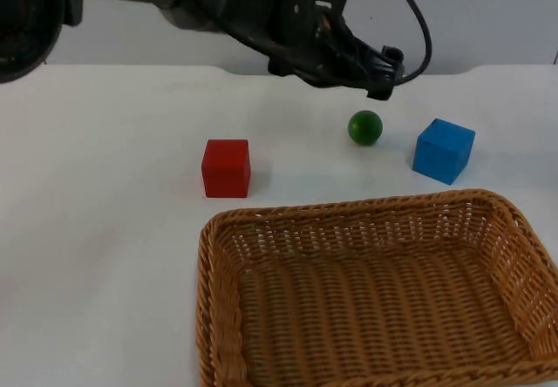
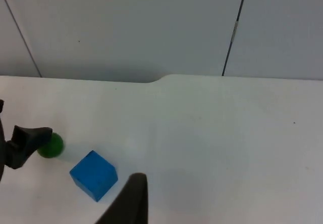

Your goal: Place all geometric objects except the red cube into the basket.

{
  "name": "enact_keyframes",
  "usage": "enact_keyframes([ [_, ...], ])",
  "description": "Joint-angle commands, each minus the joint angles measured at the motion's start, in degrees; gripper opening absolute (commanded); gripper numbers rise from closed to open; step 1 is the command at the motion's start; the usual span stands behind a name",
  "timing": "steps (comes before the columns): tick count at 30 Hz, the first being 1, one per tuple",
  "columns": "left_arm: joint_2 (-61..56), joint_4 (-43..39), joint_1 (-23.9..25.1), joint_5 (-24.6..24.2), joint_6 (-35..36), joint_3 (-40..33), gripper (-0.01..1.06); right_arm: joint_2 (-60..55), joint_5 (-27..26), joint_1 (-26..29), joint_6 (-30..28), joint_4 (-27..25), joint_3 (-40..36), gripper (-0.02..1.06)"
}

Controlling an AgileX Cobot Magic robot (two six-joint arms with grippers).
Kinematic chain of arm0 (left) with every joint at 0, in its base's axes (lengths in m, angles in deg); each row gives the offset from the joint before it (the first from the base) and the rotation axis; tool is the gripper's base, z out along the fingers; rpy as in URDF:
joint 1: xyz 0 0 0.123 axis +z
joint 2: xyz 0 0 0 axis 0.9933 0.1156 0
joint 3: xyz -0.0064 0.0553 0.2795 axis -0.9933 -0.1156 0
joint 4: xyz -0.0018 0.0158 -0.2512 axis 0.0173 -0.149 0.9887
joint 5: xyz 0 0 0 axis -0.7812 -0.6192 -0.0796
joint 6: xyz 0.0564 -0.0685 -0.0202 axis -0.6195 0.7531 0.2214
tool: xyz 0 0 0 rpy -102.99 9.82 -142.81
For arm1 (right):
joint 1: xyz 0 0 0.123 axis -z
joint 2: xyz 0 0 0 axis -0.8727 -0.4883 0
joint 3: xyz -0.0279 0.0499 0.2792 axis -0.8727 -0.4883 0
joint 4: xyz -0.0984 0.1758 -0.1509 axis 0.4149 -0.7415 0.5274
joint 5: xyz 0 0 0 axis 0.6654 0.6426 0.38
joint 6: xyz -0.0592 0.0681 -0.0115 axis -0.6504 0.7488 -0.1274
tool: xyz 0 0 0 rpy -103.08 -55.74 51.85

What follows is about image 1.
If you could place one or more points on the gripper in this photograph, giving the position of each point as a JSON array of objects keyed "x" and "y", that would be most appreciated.
[{"x": 301, "y": 29}]

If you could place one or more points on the blue cube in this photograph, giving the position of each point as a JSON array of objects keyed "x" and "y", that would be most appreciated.
[{"x": 442, "y": 151}]

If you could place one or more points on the red cube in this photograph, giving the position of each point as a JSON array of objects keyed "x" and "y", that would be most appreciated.
[{"x": 226, "y": 168}]

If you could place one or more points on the pale brown wicker basket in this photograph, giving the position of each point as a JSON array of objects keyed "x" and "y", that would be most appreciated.
[{"x": 370, "y": 291}]

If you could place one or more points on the green ball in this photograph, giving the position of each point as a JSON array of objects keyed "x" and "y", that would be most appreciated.
[{"x": 365, "y": 127}]

